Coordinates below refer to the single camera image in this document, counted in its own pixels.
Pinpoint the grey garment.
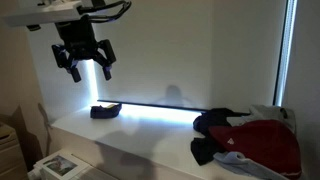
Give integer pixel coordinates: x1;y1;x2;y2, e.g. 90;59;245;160
227;104;298;135

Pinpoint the white roller blind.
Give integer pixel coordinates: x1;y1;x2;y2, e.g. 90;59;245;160
87;0;288;112

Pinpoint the beige storage box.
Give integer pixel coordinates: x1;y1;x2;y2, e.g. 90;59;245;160
0;121;30;180

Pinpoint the dark navy garment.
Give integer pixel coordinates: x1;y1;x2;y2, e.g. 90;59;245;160
190;107;242;167

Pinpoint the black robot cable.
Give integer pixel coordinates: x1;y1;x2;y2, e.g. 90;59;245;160
78;0;133;24

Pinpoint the black blind bottom bar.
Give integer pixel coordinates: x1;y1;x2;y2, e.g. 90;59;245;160
96;99;251;117

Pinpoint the white box with print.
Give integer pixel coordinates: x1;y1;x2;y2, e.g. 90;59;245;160
32;149;92;180

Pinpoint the small navy cap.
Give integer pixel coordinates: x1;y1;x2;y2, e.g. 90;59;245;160
89;102;123;120

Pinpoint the black window frame strip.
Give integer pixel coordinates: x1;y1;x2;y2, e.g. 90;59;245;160
272;0;290;107

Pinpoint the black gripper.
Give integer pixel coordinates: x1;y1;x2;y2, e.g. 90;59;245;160
51;15;118;84

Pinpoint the red baseball cap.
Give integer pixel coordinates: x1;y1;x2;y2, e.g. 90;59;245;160
208;119;303;180

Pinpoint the light blue garment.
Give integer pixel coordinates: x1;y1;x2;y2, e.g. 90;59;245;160
212;151;288;180

